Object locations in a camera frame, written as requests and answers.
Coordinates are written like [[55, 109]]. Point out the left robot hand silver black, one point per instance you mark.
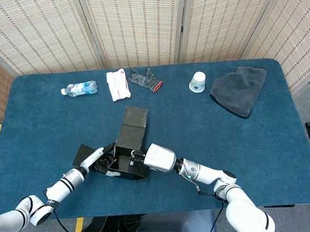
[[91, 158]]

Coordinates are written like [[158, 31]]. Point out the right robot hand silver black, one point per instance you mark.
[[160, 157]]

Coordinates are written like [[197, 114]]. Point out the black cardboard box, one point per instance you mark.
[[131, 138]]

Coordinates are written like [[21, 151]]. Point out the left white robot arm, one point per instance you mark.
[[62, 187]]

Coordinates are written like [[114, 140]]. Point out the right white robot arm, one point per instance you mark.
[[208, 173]]

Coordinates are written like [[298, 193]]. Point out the blue table cloth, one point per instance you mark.
[[225, 148]]

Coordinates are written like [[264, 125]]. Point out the clear plastic water bottle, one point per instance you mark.
[[82, 88]]

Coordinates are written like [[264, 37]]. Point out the blue grey robot torso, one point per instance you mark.
[[172, 228]]

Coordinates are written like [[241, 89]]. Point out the white tissue packet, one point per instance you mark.
[[117, 85]]

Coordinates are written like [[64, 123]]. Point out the grey knit glove red cuff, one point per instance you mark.
[[142, 80]]

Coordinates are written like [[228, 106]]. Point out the white floral paper cup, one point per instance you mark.
[[197, 82]]

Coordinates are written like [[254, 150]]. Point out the dark grey towel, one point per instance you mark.
[[237, 92]]

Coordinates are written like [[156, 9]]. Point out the woven folding screen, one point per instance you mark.
[[139, 27]]

